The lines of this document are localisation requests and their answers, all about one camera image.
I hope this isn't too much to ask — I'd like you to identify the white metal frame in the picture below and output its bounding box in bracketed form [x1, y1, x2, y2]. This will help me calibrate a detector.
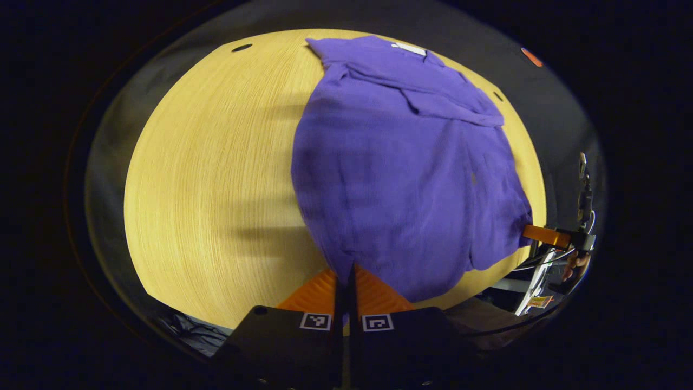
[490, 246, 558, 317]

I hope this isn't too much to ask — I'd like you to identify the purple jacket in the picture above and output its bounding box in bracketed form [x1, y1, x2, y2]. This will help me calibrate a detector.
[291, 35, 534, 303]

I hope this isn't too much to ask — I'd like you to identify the dark crumpled cloth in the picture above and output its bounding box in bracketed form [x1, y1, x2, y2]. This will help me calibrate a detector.
[160, 311, 233, 357]

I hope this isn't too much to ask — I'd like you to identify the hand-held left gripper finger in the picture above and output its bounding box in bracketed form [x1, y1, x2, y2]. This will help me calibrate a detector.
[214, 264, 347, 390]
[346, 264, 472, 390]

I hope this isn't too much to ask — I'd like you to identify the white cable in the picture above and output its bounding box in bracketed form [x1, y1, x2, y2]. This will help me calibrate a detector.
[512, 246, 577, 271]

